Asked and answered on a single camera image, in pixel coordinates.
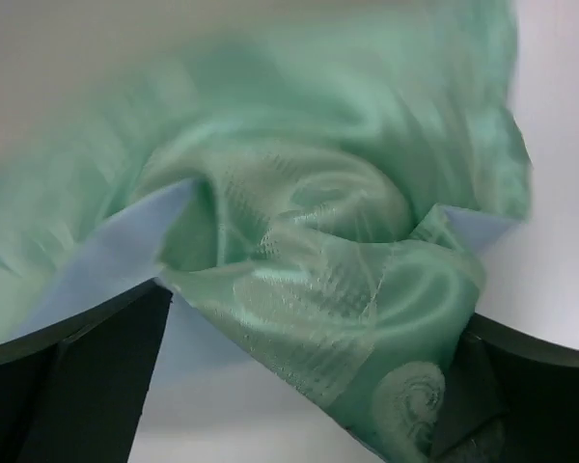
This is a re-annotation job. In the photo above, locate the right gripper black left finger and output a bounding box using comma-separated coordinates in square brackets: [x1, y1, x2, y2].
[0, 281, 172, 463]

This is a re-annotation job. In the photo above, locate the light blue pillowcase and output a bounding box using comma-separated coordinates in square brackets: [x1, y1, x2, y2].
[0, 0, 535, 459]

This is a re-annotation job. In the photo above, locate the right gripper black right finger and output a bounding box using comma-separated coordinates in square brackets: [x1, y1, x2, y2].
[430, 314, 579, 462]

